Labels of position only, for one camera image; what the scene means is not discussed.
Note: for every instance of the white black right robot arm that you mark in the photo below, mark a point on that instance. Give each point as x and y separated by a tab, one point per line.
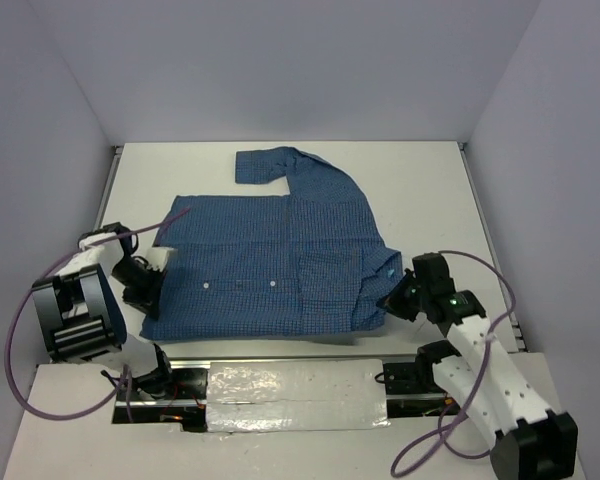
525	436

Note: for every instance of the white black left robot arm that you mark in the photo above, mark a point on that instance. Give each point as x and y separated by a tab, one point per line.
81	320

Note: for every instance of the aluminium table edge rail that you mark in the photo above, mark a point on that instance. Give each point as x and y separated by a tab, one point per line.
492	238

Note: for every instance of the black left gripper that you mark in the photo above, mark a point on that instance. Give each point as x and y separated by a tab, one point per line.
147	300

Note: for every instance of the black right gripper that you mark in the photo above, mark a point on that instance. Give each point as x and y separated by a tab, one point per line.
393	302

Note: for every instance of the blue plaid long sleeve shirt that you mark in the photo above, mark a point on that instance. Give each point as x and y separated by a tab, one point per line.
308	263

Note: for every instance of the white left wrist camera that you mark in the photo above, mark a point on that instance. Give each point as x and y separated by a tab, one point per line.
158	258

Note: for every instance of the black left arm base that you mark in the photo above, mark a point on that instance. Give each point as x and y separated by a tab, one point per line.
183	404

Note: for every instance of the silver tape covered panel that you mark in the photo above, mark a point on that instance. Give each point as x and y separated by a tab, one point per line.
261	397

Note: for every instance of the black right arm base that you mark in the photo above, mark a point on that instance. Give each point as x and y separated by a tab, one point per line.
411	393

